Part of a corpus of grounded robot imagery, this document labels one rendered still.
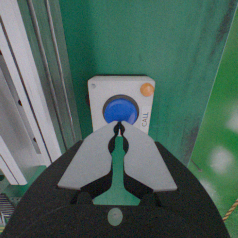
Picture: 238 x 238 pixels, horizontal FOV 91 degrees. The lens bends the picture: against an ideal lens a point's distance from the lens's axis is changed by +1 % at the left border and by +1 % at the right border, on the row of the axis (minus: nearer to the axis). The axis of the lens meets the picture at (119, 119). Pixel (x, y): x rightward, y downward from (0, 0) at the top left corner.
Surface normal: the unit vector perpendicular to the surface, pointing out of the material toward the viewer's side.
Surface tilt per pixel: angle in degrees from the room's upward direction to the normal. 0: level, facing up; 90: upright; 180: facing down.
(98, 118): 0
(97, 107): 0
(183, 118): 0
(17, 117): 90
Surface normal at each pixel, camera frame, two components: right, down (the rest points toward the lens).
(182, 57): -0.02, 0.46
